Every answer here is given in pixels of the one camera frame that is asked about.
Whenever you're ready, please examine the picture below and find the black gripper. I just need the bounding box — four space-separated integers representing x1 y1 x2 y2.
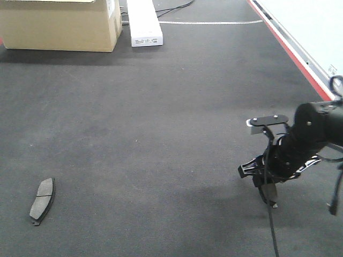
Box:
238 103 332 204

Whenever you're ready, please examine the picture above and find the grey brake pad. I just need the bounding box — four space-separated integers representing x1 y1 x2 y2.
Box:
29 178 56 226
261 183 278 209

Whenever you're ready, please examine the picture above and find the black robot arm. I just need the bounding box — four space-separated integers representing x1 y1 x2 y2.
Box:
238 100 342 208

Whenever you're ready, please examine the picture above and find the black conveyor belt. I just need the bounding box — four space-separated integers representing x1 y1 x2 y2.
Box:
0 0 343 257

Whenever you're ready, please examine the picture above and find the long white box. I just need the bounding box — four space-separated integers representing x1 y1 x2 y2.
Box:
126 0 163 47

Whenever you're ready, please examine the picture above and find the cardboard box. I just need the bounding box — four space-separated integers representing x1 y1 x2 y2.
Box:
1 1 122 52

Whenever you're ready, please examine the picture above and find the wrist camera mount plate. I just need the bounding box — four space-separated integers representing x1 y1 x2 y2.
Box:
245 115 289 134

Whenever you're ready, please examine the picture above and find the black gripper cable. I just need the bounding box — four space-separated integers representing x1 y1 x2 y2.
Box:
264 75 343 257

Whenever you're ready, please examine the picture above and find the white conveyor side rail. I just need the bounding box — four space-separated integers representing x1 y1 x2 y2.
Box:
248 1 342 101

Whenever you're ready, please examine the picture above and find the black floor cable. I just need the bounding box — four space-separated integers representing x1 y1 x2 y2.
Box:
120 0 196 16

